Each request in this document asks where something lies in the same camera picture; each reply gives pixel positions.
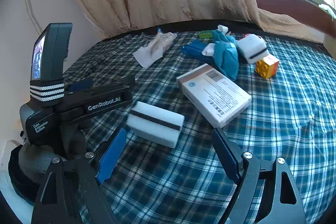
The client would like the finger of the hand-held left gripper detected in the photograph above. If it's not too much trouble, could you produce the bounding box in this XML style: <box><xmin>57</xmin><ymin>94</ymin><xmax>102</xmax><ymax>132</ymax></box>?
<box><xmin>64</xmin><ymin>76</ymin><xmax>136</xmax><ymax>98</ymax></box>

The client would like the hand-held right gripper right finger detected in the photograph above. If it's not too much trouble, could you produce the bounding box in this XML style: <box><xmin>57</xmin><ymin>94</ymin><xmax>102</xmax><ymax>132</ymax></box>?
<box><xmin>211</xmin><ymin>128</ymin><xmax>307</xmax><ymax>224</ymax></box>

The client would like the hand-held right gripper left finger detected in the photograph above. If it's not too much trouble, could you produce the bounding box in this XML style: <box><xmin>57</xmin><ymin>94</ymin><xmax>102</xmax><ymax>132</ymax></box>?
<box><xmin>31</xmin><ymin>128</ymin><xmax>128</xmax><ymax>224</ymax></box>

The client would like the white sponge black stripe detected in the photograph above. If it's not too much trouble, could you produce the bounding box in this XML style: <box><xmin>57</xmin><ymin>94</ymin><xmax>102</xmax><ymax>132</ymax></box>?
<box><xmin>236</xmin><ymin>34</ymin><xmax>269</xmax><ymax>65</ymax></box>
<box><xmin>125</xmin><ymin>101</ymin><xmax>185</xmax><ymax>149</ymax></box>

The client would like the white medicine box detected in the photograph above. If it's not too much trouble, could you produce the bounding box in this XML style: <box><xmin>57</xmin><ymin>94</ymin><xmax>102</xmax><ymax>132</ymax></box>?
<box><xmin>176</xmin><ymin>63</ymin><xmax>253</xmax><ymax>129</ymax></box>

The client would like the white wrapper packet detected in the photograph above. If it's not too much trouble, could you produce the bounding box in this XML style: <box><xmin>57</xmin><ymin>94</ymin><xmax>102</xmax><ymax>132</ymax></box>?
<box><xmin>133</xmin><ymin>28</ymin><xmax>178</xmax><ymax>68</ymax></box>

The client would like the yellow toy brick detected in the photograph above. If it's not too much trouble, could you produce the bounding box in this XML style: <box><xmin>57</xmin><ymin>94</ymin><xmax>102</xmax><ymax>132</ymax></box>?
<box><xmin>255</xmin><ymin>55</ymin><xmax>280</xmax><ymax>79</ymax></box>

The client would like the teal cloth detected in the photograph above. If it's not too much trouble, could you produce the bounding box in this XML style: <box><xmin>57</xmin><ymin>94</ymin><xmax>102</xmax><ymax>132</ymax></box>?
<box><xmin>202</xmin><ymin>25</ymin><xmax>240</xmax><ymax>82</ymax></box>

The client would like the dark blue packet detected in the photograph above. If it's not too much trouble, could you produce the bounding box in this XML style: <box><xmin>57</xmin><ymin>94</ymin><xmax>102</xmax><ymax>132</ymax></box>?
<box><xmin>182</xmin><ymin>39</ymin><xmax>217</xmax><ymax>60</ymax></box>

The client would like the green toy brick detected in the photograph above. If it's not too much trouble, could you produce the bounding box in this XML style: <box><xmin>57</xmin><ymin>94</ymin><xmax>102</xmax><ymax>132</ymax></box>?
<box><xmin>198</xmin><ymin>30</ymin><xmax>214</xmax><ymax>40</ymax></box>

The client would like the person's left forearm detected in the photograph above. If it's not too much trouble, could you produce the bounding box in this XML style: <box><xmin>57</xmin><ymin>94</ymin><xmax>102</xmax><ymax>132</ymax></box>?
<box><xmin>7</xmin><ymin>145</ymin><xmax>50</xmax><ymax>205</ymax></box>

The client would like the person's left hand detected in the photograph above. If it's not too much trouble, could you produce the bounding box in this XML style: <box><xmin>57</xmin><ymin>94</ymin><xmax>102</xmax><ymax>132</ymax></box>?
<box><xmin>18</xmin><ymin>122</ymin><xmax>88</xmax><ymax>177</ymax></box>

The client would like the blue plaid bed sheet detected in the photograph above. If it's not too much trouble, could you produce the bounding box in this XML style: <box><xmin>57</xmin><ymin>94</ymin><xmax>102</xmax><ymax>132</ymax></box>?
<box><xmin>62</xmin><ymin>27</ymin><xmax>336</xmax><ymax>224</ymax></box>

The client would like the brown wooden window ledge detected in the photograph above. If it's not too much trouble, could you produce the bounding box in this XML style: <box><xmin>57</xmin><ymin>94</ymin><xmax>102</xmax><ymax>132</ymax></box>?
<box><xmin>253</xmin><ymin>0</ymin><xmax>336</xmax><ymax>43</ymax></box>

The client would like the white cloth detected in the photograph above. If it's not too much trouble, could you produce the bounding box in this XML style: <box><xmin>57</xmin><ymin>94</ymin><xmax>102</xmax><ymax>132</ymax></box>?
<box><xmin>318</xmin><ymin>3</ymin><xmax>336</xmax><ymax>20</ymax></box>

